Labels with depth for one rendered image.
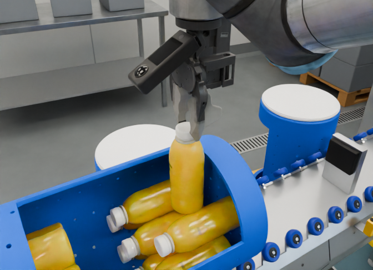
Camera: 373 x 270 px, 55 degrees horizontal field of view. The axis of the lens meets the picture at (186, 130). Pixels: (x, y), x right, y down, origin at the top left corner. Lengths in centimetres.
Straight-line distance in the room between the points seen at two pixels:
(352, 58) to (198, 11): 313
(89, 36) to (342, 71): 252
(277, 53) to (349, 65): 321
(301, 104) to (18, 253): 105
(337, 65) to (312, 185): 265
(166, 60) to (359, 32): 29
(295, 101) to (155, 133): 54
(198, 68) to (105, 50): 346
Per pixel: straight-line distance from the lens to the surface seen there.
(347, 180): 114
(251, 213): 69
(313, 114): 130
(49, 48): 390
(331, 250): 107
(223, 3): 41
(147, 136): 111
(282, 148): 133
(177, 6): 54
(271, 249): 89
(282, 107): 131
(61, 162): 286
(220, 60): 58
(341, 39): 36
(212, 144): 73
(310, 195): 112
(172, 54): 54
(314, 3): 36
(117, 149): 107
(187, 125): 65
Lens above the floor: 165
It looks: 32 degrees down
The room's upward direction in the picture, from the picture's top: straight up
